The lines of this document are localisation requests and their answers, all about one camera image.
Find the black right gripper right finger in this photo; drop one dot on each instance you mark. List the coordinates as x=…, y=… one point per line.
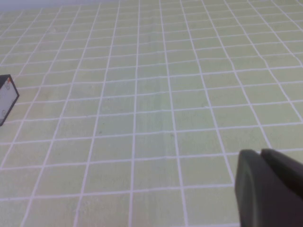
x=284, y=168

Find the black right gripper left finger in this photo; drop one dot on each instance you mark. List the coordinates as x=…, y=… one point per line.
x=255, y=201

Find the black glasses case printed side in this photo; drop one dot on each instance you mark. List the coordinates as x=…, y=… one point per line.
x=7, y=99

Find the green white-grid tablecloth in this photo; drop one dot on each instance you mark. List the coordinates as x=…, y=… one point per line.
x=151, y=94

